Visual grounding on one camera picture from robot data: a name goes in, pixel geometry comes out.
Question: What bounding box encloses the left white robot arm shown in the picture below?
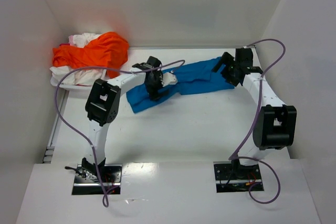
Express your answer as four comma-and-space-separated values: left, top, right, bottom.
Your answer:
81, 56, 177, 177

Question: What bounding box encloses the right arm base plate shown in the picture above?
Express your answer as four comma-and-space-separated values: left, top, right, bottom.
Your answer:
213, 161, 264, 193

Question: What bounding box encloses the blue t shirt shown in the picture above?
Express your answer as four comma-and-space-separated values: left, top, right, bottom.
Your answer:
126, 57, 235, 113

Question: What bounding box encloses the white t shirt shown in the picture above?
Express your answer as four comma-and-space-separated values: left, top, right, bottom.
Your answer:
50, 33, 119, 86

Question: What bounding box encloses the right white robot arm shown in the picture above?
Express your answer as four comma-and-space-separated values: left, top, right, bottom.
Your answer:
212, 48, 297, 177

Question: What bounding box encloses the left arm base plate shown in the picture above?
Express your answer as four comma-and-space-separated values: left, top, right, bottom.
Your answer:
71, 164, 122, 196

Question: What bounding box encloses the orange t shirt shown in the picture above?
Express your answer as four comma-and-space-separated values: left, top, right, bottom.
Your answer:
52, 32, 129, 69

